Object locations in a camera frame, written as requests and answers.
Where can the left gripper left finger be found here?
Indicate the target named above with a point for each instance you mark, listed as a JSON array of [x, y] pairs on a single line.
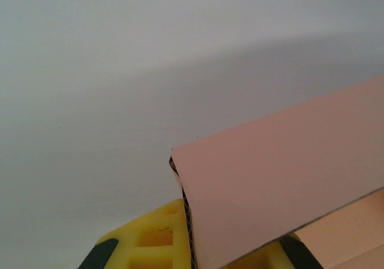
[[150, 236]]

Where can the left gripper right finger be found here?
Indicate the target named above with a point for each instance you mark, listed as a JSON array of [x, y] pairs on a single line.
[[294, 254]]

